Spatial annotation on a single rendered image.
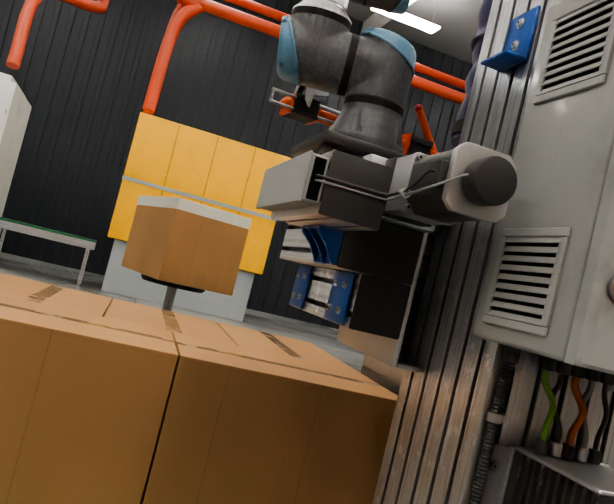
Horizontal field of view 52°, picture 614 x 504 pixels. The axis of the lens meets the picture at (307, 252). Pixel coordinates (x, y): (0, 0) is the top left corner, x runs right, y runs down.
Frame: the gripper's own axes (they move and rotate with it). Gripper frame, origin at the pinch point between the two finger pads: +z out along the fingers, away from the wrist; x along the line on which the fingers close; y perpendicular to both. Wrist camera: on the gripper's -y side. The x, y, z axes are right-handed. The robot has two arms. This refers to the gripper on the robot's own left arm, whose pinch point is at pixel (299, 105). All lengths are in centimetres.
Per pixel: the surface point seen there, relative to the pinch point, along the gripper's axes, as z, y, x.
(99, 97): -184, -15, 1064
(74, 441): 90, -34, -6
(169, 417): 82, -15, -9
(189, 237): 37, 12, 149
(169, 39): -236, 45, 758
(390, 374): 65, 53, 12
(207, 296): 103, 179, 721
